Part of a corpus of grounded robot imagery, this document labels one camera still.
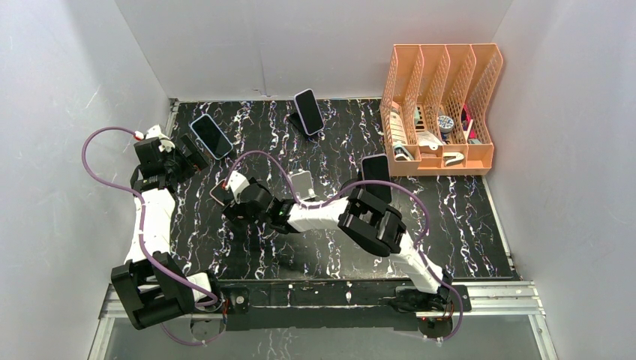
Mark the purple back magsafe phone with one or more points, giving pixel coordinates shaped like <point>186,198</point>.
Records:
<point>376,167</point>

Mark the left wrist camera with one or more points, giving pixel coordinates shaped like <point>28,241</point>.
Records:
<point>155,138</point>

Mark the pink case phone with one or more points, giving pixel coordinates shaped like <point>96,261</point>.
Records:
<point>220,195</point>

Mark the black folding phone stand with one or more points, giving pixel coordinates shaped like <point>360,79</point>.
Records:
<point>295,120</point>

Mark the purple case phone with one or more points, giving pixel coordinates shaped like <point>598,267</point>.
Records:
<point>307,107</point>

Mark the round blue lid jar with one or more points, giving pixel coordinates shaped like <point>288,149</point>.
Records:
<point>446,124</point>

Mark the white oval label pack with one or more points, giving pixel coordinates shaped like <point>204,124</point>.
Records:
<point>396,126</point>

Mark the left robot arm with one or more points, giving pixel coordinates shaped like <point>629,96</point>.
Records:
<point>150,285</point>

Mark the magenta notebook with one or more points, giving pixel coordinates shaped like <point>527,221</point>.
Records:
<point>465,115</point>

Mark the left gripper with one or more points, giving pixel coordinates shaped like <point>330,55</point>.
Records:
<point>196,155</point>

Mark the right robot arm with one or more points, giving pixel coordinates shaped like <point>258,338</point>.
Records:
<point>372,223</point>

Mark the white plastic packet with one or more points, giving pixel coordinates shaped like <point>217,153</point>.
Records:
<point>428,140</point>

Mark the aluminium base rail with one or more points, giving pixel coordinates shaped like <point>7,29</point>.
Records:
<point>339,319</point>

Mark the teal stapler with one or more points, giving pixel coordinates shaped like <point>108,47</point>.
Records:
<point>401,153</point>

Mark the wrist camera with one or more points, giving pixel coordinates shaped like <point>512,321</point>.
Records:
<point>155,138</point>
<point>234,186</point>

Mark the black round base phone stand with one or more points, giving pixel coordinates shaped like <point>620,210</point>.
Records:
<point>348,183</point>

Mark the blue case phone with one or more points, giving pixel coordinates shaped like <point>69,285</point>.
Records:
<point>214,140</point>

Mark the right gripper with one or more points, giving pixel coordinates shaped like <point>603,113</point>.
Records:
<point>233,211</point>

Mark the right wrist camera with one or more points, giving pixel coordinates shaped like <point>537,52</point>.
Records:
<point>234,186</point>

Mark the white flat card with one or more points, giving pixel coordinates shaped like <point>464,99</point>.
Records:
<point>469,128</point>

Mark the silver metal phone stand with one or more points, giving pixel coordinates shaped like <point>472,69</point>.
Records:
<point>303,185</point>

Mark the orange desk file organizer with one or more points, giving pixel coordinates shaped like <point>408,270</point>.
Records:
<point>440,79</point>

